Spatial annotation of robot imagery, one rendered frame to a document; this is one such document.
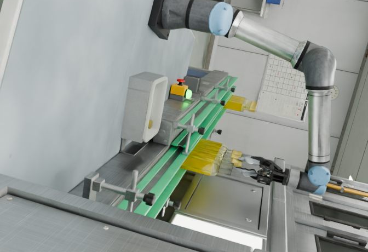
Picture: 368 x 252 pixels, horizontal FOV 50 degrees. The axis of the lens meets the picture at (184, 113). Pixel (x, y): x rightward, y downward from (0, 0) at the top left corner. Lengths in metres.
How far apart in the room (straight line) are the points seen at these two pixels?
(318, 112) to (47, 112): 0.92
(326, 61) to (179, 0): 0.55
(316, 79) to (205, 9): 0.45
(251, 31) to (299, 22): 5.89
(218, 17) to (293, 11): 6.04
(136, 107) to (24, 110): 0.59
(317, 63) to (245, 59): 6.06
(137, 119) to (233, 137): 6.43
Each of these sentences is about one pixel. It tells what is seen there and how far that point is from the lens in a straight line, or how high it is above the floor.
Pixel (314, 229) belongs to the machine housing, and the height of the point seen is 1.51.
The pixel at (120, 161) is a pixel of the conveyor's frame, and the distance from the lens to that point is 1.36.
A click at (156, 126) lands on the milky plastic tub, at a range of 1.53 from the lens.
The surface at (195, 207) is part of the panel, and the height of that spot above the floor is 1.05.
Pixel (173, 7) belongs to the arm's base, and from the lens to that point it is 1.46.
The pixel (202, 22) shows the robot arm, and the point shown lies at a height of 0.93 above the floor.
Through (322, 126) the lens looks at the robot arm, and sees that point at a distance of 1.48.
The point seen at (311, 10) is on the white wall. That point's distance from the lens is 7.46.
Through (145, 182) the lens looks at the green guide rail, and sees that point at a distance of 1.28.
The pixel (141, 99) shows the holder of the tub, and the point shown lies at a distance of 1.36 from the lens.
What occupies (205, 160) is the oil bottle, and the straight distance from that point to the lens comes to 1.60.
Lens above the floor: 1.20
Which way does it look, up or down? 11 degrees down
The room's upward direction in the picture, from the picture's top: 103 degrees clockwise
